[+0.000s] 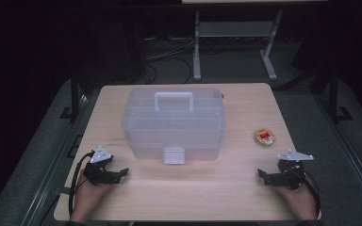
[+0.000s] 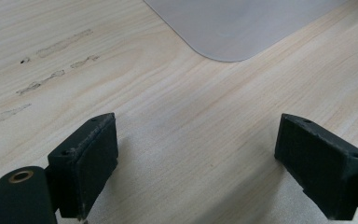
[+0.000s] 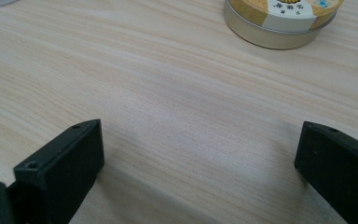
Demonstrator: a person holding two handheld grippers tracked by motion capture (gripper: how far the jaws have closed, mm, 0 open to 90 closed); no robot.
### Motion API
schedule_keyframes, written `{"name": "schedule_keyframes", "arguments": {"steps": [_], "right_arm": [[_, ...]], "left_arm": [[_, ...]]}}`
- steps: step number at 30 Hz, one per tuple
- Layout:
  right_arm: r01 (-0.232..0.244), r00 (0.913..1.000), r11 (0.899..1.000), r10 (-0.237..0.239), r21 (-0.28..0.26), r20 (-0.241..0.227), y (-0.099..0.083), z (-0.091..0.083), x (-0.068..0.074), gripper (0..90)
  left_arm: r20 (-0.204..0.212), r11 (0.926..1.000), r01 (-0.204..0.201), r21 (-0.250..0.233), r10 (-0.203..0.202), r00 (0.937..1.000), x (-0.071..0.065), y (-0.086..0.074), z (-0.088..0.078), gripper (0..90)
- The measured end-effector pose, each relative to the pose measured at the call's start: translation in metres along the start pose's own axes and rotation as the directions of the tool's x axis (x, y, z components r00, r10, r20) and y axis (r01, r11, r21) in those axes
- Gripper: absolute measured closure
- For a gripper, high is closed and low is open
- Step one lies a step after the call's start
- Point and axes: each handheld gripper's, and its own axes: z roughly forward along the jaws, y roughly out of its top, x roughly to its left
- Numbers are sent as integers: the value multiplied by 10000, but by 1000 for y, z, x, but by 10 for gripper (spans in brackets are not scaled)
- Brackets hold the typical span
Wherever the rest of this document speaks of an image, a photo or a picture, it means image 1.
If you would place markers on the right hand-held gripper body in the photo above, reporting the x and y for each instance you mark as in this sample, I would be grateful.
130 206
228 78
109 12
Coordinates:
292 175

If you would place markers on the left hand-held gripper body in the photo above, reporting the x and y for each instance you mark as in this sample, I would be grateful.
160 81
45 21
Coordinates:
98 171

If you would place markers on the clear plastic storage box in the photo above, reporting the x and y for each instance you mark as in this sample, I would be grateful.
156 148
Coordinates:
172 125

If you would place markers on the person's right hand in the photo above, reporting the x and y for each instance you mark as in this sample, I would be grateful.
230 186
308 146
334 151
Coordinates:
301 202

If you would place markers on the person's left hand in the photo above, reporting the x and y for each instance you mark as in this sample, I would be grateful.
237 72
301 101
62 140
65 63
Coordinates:
85 201

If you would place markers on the black tape strip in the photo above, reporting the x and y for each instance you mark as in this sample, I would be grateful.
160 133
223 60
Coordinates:
63 190

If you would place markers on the aluminium rail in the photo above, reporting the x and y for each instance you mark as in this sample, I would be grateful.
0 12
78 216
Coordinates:
55 160
348 150

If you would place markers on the black upright post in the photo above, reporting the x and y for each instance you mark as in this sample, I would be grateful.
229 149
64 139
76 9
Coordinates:
74 94
333 94

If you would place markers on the white metal table frame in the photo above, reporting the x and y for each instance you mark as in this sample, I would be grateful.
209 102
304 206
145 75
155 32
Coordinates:
235 29

